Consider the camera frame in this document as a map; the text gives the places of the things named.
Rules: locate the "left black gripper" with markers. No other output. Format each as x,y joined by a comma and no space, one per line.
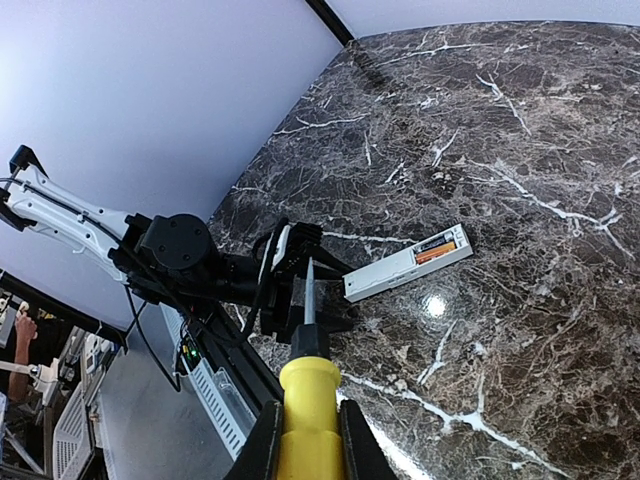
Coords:
280,314

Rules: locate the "white slotted cable duct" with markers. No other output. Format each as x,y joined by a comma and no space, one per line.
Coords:
226,409

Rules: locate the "white remote control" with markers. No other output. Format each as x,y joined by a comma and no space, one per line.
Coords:
401,268

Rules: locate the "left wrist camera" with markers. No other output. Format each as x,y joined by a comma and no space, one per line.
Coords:
291,252

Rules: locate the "yellow handled screwdriver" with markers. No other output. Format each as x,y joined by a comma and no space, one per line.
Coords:
310,444

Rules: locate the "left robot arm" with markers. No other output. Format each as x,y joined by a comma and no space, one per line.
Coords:
174,260

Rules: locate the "black battery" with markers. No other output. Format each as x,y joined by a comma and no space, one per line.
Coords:
431,244

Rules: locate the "black left frame post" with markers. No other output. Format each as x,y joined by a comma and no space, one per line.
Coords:
331,20

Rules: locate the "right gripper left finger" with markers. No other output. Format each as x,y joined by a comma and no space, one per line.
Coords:
258,458

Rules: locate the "orange battery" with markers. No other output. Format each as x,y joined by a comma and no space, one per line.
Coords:
435,252

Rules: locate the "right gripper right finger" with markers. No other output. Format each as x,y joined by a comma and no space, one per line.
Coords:
363,457

